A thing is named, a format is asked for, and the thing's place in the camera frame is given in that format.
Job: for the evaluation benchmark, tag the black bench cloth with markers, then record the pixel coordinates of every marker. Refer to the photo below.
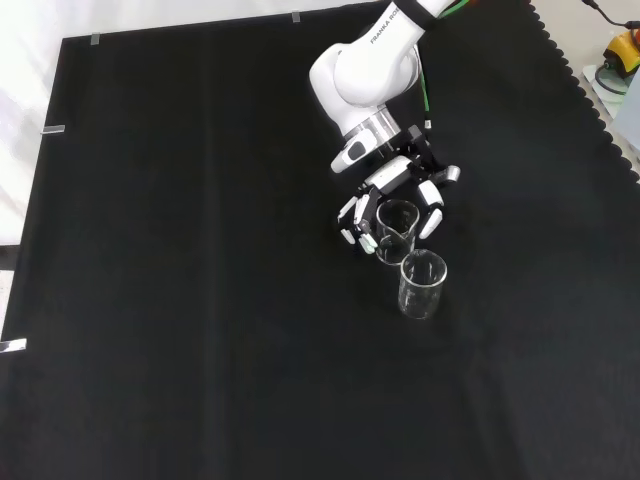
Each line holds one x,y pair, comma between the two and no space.
200,300

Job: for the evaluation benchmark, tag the clear glass beaker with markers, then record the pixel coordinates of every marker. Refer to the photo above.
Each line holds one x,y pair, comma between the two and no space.
395,250
420,300

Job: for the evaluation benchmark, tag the clear cloth clip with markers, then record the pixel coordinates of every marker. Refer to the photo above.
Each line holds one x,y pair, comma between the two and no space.
95,38
12,345
53,130
296,17

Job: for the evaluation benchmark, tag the pale board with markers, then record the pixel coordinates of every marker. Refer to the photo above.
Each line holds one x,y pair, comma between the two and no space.
607,100

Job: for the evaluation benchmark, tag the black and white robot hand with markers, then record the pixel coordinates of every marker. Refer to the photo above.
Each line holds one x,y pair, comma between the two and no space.
390,172

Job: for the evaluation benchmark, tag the white wrist camera shell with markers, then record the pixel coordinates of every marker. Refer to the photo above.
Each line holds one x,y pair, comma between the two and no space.
352,152

